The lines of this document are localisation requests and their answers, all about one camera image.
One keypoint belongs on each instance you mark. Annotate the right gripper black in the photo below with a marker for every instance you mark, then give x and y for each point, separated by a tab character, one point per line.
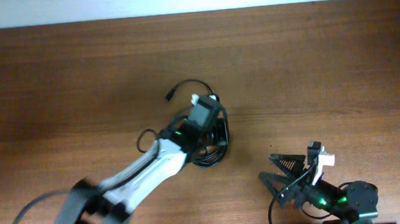
300	187

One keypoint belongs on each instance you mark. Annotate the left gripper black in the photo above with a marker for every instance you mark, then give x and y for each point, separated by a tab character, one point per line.
220	124

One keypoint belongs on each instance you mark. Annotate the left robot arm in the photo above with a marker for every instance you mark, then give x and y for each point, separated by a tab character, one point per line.
113	200

